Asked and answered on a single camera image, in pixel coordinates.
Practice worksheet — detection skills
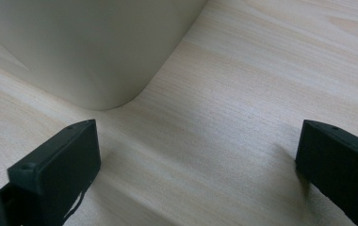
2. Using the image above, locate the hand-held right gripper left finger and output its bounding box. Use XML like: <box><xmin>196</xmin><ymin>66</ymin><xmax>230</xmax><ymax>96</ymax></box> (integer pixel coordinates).
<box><xmin>0</xmin><ymin>118</ymin><xmax>102</xmax><ymax>226</ymax></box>

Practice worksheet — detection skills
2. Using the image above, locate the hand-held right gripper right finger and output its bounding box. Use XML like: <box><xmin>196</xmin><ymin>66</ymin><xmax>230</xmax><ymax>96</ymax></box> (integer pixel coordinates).
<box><xmin>295</xmin><ymin>119</ymin><xmax>358</xmax><ymax>226</ymax></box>

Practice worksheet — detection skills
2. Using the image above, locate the cream trash bin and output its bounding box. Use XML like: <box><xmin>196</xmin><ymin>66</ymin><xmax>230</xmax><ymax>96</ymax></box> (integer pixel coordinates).
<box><xmin>0</xmin><ymin>0</ymin><xmax>209</xmax><ymax>111</ymax></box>

